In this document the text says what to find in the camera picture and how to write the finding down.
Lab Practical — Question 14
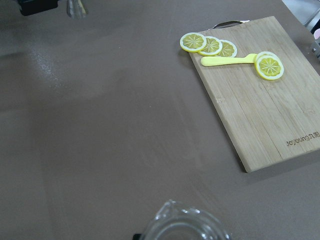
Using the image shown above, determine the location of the steel measuring jigger cup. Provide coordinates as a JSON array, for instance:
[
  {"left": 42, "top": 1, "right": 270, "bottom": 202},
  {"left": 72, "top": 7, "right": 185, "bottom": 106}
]
[{"left": 66, "top": 0, "right": 88, "bottom": 19}]

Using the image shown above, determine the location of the lemon slice on knife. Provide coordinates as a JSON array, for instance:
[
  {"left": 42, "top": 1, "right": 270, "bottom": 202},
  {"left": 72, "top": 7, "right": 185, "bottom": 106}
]
[{"left": 254, "top": 51, "right": 285, "bottom": 81}]

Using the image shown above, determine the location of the pink cup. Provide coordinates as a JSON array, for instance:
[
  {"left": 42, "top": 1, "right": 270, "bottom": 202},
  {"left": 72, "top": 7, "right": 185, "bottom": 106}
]
[{"left": 313, "top": 28, "right": 320, "bottom": 40}]

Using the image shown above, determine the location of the bamboo cutting board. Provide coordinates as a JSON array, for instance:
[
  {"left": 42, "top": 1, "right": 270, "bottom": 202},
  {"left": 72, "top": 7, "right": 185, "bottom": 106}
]
[{"left": 190, "top": 16, "right": 320, "bottom": 172}]

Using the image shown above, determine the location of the lemon slice stack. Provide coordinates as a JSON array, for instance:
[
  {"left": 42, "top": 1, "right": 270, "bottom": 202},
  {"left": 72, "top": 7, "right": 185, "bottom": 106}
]
[
  {"left": 198, "top": 36, "right": 223, "bottom": 56},
  {"left": 179, "top": 32, "right": 207, "bottom": 53}
]

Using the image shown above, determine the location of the lemon slice stack middle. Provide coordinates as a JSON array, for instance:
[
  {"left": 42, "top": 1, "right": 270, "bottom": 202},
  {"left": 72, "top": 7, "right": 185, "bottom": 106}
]
[{"left": 198, "top": 36, "right": 223, "bottom": 56}]

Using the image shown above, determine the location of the lemon slice stack end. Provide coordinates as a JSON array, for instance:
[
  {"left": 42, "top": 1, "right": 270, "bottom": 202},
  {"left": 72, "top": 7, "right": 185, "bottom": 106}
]
[{"left": 218, "top": 39, "right": 238, "bottom": 58}]

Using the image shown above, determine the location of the lemon slice stack front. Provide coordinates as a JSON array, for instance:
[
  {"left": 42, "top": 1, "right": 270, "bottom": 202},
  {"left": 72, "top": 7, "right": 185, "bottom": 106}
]
[{"left": 179, "top": 32, "right": 207, "bottom": 53}]

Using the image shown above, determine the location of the clear glass shaker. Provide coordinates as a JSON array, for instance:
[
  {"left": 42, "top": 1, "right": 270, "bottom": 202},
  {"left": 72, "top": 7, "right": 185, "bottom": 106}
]
[{"left": 132, "top": 199, "right": 232, "bottom": 240}]

